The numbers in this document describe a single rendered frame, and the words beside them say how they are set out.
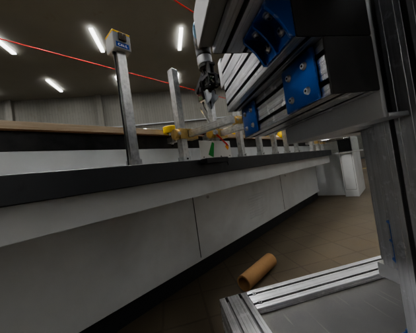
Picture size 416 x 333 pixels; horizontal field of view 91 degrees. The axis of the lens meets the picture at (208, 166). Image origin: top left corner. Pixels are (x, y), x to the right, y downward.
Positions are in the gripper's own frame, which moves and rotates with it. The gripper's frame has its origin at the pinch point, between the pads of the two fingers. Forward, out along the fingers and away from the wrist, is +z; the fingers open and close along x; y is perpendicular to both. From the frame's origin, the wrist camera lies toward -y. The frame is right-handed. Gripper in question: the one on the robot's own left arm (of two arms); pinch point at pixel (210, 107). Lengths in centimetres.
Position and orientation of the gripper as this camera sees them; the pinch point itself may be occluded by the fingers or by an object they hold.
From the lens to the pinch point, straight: 106.0
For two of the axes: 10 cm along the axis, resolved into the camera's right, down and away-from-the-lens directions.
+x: 8.2, -1.1, 5.6
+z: 1.7, 9.9, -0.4
